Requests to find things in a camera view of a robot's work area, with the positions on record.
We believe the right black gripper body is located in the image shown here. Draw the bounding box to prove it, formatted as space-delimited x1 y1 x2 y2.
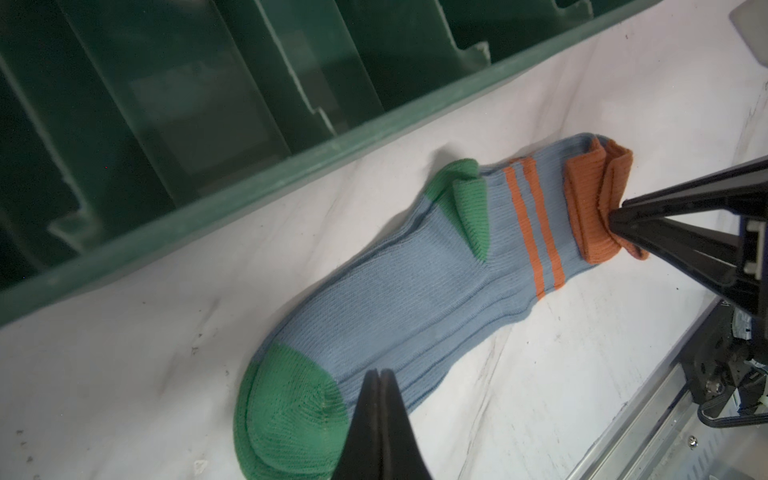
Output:
737 217 767 342

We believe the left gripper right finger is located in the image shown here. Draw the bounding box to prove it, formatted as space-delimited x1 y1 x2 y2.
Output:
380 369 432 479

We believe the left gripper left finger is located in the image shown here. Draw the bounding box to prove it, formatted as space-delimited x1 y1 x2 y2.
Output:
332 370 381 480

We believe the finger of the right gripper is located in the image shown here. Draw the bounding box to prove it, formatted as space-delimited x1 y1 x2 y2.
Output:
609 210 742 310
620 156 767 219

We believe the blue green orange sock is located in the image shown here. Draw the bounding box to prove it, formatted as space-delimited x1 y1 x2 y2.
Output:
233 133 646 479

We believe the green plastic divider tray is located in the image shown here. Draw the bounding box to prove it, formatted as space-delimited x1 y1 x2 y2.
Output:
1 1 647 324

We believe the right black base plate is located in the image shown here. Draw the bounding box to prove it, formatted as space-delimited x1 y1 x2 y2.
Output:
677 299 767 429

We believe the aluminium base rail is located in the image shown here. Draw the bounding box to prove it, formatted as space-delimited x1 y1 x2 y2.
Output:
570 304 767 479

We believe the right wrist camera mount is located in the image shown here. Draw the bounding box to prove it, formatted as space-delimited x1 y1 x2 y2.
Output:
729 0 768 67

